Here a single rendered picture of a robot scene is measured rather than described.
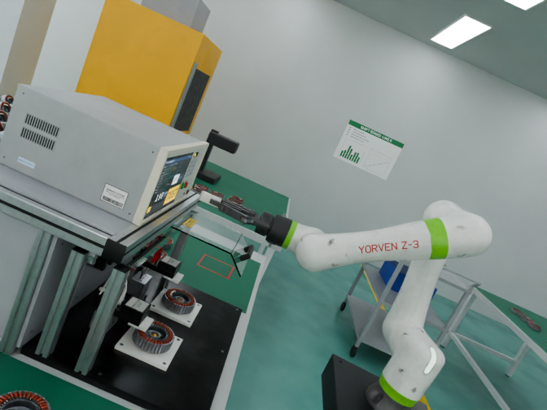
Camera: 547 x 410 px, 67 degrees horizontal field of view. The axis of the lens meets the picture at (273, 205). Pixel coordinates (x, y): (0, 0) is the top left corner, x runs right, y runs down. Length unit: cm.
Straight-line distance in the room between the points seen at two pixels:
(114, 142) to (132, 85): 385
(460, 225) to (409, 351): 40
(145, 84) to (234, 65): 202
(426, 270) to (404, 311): 16
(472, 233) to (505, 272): 627
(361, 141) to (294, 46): 171
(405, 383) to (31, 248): 105
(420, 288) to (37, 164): 115
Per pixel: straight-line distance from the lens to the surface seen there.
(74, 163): 111
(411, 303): 144
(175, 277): 142
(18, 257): 109
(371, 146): 646
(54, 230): 101
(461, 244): 120
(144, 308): 123
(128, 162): 105
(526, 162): 721
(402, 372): 135
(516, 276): 757
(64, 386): 113
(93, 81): 508
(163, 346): 122
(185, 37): 477
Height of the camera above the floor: 150
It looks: 11 degrees down
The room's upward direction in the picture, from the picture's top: 25 degrees clockwise
